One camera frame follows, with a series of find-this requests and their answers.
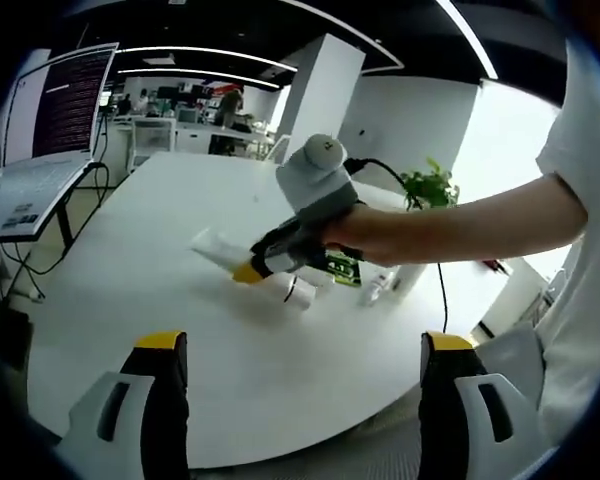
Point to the large white bottle red collar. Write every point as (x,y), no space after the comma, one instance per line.
(300,292)

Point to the person's right hand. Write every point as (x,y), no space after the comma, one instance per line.
(380,235)

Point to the small white pump bottle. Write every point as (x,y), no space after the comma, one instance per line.
(377,290)

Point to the person in white shirt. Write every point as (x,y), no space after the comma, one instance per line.
(585,250)

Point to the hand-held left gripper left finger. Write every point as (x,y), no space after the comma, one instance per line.
(165,425)

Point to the white skincare tube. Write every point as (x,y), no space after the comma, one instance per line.
(217,247)

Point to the potted green plant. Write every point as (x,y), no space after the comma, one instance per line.
(430,187)

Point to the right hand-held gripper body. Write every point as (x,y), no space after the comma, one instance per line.
(315,185)

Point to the green skincare sachet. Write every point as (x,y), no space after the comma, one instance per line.
(342,270)

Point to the standing desk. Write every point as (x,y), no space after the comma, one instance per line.
(25,200)

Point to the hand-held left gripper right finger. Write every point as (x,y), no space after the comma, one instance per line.
(445,425)

